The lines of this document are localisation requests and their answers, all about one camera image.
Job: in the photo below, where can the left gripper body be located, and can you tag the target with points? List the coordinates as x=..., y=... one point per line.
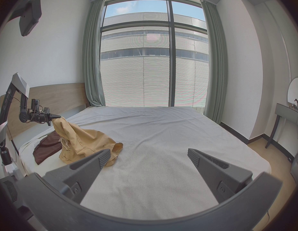
x=46, y=117

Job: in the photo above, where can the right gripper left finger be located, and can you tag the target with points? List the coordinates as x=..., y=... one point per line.
x=86, y=167

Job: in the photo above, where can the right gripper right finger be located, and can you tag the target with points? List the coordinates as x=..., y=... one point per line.
x=211, y=169

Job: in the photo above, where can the tan shorts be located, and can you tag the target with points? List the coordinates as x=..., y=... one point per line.
x=86, y=141

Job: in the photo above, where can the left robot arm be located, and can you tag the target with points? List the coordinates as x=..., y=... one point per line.
x=20, y=83

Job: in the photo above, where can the bed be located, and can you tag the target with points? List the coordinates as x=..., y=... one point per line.
x=163, y=141

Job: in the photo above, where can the brown shorts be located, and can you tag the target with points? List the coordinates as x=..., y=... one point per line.
x=46, y=148

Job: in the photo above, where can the grey console table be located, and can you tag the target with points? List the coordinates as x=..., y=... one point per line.
x=287, y=112

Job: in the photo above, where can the round white mirror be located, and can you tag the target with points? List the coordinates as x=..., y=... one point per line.
x=295, y=89

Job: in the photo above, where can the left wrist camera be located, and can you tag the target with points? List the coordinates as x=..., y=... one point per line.
x=34, y=104

